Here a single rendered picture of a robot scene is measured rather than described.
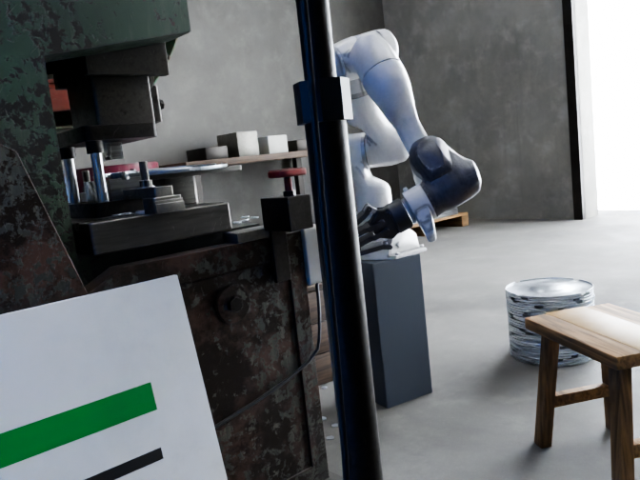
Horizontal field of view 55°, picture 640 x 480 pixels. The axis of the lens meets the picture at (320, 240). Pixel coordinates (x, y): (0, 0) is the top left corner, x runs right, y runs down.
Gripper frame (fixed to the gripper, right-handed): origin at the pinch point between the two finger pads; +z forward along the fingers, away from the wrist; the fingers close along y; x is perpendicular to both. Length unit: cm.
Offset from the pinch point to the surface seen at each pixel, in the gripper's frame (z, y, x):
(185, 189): 22.3, 28.6, -7.4
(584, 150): -189, -210, -350
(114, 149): 29, 45, -5
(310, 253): 3.3, 5.3, 6.3
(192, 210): 18.2, 29.3, 12.0
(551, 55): -204, -135, -391
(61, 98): 44, 57, -39
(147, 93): 17, 51, -8
